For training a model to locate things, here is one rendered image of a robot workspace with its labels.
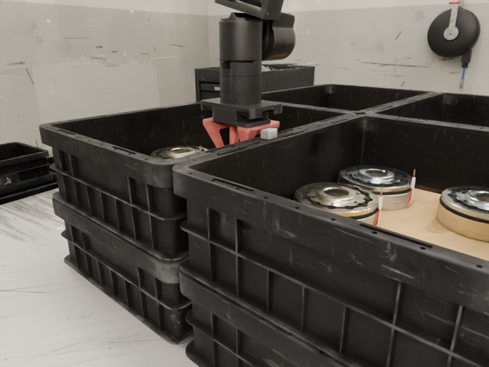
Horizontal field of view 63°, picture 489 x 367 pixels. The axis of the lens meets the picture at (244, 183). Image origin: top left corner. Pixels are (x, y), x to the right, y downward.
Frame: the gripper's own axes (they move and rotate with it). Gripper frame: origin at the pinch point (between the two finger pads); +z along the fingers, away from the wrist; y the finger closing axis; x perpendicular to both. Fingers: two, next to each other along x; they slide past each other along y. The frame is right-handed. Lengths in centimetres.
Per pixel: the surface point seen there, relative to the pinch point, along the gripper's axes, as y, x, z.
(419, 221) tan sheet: -23.9, -7.3, 3.9
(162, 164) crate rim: -7.9, 19.1, -6.0
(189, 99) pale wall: 327, -255, 49
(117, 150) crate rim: -0.1, 19.4, -6.0
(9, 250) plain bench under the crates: 32.3, 24.2, 17.3
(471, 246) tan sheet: -30.5, -4.8, 3.9
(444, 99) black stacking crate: -9, -59, -4
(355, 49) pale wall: 153, -313, -8
